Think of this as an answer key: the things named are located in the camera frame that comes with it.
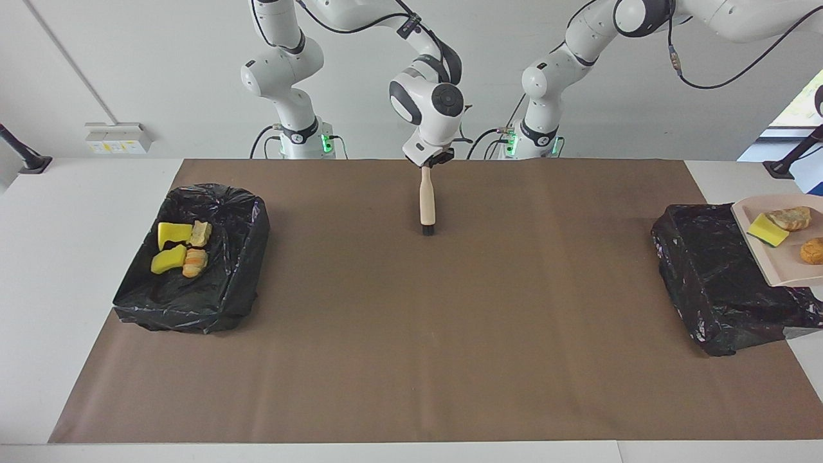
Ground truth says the notched yellow sponge scrap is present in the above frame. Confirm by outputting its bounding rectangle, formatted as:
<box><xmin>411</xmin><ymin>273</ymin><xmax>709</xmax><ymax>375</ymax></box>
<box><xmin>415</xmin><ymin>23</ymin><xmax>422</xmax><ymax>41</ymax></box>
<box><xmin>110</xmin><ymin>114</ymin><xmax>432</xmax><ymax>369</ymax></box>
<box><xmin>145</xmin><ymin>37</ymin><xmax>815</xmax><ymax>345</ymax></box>
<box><xmin>158</xmin><ymin>222</ymin><xmax>194</xmax><ymax>251</ymax></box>

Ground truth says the yellow green sponge scrap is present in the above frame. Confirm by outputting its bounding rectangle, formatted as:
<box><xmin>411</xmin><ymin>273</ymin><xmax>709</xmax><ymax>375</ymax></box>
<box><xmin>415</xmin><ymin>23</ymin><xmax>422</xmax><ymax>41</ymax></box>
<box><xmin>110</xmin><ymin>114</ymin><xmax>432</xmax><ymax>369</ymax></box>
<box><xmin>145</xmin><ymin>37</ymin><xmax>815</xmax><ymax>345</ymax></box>
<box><xmin>746</xmin><ymin>213</ymin><xmax>790</xmax><ymax>248</ymax></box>

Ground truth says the pink plastic dustpan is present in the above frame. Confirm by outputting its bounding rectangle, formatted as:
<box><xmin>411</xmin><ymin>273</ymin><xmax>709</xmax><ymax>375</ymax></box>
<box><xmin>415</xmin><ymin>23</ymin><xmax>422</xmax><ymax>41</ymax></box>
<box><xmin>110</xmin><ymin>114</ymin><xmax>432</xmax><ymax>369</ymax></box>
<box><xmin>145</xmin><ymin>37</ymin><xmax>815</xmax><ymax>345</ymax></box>
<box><xmin>731</xmin><ymin>194</ymin><xmax>823</xmax><ymax>287</ymax></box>

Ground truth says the black bag lined bin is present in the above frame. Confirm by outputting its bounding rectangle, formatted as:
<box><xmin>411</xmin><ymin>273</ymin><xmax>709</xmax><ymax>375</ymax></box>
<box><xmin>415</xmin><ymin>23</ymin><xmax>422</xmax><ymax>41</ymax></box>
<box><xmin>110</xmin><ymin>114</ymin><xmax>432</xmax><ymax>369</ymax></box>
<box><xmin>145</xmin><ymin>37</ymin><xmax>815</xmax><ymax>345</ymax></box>
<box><xmin>651</xmin><ymin>203</ymin><xmax>823</xmax><ymax>358</ymax></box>
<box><xmin>113</xmin><ymin>184</ymin><xmax>271</xmax><ymax>334</ymax></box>

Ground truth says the brown paper table mat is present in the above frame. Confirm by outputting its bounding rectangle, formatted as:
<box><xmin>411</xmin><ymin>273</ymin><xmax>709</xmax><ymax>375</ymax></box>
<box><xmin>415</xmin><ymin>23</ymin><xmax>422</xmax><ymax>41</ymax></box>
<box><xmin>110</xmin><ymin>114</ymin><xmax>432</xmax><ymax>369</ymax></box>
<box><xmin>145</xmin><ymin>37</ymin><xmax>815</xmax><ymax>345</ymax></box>
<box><xmin>48</xmin><ymin>159</ymin><xmax>823</xmax><ymax>444</ymax></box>

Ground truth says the bright window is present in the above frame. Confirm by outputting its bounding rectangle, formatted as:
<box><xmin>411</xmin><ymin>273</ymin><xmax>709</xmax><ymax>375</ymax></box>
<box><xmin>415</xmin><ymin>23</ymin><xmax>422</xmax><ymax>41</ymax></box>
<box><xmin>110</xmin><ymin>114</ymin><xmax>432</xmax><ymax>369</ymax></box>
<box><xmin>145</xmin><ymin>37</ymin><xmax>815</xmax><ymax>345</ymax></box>
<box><xmin>768</xmin><ymin>68</ymin><xmax>823</xmax><ymax>129</ymax></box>

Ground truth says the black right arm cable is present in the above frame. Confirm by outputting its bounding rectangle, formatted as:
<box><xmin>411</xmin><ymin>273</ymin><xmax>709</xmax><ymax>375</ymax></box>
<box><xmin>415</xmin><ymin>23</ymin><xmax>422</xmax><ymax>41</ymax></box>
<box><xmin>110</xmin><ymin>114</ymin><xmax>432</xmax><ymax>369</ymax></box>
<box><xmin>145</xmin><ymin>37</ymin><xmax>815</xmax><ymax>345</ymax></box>
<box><xmin>249</xmin><ymin>0</ymin><xmax>473</xmax><ymax>145</ymax></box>

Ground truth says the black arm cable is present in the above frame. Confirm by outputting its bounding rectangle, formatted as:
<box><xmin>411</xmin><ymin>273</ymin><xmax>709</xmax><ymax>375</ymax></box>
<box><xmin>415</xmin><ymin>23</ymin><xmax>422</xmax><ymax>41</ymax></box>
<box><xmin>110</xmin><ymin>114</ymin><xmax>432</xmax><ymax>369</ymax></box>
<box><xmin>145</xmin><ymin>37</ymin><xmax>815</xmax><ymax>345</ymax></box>
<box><xmin>665</xmin><ymin>3</ymin><xmax>823</xmax><ymax>91</ymax></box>
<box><xmin>249</xmin><ymin>0</ymin><xmax>473</xmax><ymax>145</ymax></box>

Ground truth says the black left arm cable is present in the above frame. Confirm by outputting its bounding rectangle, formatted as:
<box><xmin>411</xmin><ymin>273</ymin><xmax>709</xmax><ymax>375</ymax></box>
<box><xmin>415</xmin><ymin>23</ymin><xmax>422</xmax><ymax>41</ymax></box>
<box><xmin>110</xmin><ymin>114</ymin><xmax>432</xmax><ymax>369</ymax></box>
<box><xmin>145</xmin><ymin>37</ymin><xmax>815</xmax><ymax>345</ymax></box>
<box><xmin>665</xmin><ymin>3</ymin><xmax>823</xmax><ymax>91</ymax></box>

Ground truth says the white wall socket box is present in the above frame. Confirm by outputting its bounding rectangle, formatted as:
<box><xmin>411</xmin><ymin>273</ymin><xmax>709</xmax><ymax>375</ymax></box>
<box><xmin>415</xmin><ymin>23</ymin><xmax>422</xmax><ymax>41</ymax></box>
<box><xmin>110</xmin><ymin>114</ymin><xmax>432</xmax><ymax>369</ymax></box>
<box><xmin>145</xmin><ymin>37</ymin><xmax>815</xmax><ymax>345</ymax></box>
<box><xmin>85</xmin><ymin>122</ymin><xmax>153</xmax><ymax>155</ymax></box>

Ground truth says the black camera stand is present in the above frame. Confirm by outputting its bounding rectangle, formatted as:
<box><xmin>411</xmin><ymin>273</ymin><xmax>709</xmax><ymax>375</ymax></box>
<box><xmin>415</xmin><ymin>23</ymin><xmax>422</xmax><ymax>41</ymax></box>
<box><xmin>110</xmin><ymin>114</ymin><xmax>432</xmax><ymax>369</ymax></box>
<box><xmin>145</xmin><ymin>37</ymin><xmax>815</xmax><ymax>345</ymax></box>
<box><xmin>0</xmin><ymin>122</ymin><xmax>53</xmax><ymax>175</ymax></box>
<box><xmin>763</xmin><ymin>124</ymin><xmax>823</xmax><ymax>179</ymax></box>

